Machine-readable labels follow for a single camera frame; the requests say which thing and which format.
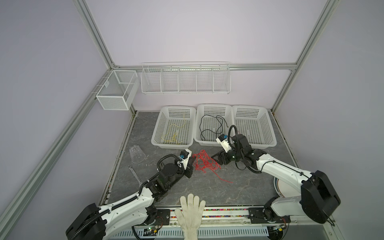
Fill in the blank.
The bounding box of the red cable with clip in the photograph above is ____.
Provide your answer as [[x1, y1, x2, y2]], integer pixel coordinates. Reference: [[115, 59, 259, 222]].
[[191, 149, 234, 184]]

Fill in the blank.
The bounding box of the black cable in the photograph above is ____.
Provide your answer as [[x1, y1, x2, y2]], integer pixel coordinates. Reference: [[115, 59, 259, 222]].
[[199, 114, 229, 142]]

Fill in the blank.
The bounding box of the yellow cable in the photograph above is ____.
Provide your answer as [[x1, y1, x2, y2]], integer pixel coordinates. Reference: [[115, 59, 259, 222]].
[[161, 123, 183, 144]]

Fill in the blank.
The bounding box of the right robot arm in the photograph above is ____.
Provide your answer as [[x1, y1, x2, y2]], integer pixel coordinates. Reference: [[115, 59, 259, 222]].
[[212, 125, 341, 224]]

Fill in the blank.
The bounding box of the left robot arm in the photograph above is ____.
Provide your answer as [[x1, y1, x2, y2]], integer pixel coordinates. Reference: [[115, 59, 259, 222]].
[[66, 150, 196, 240]]

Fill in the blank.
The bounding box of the middle white plastic basket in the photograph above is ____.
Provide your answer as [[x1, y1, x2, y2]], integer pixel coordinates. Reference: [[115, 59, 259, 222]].
[[194, 104, 235, 147]]

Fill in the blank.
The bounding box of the white plastic basket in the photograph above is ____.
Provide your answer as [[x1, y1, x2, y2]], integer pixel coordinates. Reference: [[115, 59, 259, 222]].
[[233, 105, 277, 149], [194, 104, 235, 147], [151, 106, 196, 150]]

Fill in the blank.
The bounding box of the left white plastic basket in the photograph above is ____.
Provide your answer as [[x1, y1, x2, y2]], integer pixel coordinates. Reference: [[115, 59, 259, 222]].
[[151, 106, 196, 150]]

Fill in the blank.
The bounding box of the white knitted glove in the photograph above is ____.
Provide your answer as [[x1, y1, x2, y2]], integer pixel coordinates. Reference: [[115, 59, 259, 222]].
[[175, 194, 206, 240]]

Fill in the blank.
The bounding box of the right white plastic basket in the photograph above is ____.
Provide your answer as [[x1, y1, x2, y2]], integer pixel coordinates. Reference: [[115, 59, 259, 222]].
[[233, 105, 277, 149]]

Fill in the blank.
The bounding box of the silver wrench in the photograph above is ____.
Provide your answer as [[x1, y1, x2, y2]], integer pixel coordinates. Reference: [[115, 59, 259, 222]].
[[128, 165, 143, 185]]

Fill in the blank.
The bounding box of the clear plastic cup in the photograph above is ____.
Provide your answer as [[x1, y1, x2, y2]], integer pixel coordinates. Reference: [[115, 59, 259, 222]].
[[129, 145, 147, 164]]

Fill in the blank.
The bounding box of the plate with green red rim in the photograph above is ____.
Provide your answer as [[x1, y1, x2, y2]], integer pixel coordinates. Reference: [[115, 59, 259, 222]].
[[274, 178, 301, 198]]

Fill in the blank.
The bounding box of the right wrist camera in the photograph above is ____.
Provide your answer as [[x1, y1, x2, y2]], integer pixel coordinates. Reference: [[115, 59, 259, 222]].
[[216, 134, 232, 153]]

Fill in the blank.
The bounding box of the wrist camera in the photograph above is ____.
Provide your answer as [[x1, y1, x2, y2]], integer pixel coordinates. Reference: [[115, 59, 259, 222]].
[[177, 149, 192, 170], [216, 134, 232, 153]]

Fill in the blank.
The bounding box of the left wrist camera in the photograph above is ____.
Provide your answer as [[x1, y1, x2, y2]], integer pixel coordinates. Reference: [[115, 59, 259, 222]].
[[177, 149, 192, 170]]

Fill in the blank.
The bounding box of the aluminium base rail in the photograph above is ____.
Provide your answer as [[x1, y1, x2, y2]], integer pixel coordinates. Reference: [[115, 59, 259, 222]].
[[104, 205, 337, 240]]

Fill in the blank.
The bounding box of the white wire wall shelf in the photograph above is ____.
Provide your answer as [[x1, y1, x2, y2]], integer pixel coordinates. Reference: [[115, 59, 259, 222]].
[[141, 62, 232, 94]]

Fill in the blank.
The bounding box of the white mesh wall box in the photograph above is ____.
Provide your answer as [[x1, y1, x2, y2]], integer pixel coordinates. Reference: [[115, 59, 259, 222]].
[[96, 70, 140, 111]]

